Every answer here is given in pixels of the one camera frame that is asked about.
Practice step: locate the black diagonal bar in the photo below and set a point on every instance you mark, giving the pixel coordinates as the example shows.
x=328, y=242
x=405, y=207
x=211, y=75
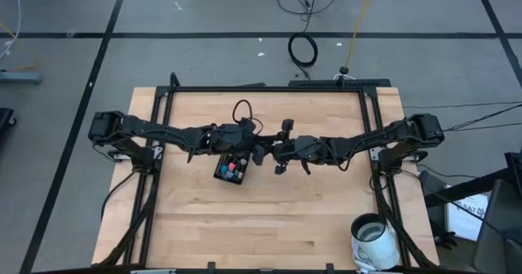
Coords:
x=465, y=189

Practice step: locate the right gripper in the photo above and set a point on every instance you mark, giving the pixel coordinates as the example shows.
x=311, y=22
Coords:
x=287, y=125

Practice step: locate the cream nail polish bottle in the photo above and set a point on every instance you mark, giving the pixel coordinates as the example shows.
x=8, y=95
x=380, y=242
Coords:
x=243, y=161

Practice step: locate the black round plug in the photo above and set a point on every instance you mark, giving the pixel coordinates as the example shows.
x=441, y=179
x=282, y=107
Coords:
x=343, y=70

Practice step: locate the lavender nail polish bottle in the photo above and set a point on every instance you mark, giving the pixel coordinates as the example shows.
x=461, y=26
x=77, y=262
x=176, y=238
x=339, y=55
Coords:
x=228, y=175

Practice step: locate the white cylindrical container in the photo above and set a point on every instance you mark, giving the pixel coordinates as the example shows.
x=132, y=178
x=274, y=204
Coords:
x=381, y=249

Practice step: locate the blue nail polish bottle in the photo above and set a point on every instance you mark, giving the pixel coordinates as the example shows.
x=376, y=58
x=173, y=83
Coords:
x=223, y=169

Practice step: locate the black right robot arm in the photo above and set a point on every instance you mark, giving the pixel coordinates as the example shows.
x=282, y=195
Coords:
x=367, y=139

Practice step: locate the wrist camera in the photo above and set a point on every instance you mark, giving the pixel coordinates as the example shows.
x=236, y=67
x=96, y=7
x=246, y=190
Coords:
x=302, y=144
x=246, y=126

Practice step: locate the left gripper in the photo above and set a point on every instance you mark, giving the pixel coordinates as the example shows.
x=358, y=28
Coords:
x=259, y=156

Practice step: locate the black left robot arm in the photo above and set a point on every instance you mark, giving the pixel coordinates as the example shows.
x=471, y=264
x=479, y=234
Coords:
x=163, y=129

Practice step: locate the grey metal foot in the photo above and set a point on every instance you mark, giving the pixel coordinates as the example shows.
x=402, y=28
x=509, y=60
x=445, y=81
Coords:
x=20, y=77

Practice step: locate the black flat strip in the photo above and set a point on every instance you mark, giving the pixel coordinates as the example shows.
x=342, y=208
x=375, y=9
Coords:
x=338, y=82

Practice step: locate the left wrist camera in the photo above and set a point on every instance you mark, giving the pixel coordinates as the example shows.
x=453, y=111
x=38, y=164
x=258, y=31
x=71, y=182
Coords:
x=246, y=126

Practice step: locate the black aluminium table frame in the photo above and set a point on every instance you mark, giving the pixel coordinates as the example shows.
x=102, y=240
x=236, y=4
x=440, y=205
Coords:
x=265, y=89

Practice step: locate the dark grey chair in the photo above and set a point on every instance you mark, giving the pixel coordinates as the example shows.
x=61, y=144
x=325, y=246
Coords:
x=499, y=225

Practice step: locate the black plastic mesh basket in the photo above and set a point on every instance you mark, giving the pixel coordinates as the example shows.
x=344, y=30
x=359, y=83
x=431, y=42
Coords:
x=219, y=177

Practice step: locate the white box with print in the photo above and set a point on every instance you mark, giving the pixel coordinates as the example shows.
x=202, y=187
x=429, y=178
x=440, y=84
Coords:
x=465, y=225

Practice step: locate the black table clamp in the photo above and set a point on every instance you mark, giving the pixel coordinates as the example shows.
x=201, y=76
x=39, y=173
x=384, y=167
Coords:
x=329, y=267
x=211, y=266

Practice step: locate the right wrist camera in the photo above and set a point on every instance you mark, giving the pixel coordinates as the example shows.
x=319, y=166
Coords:
x=302, y=144

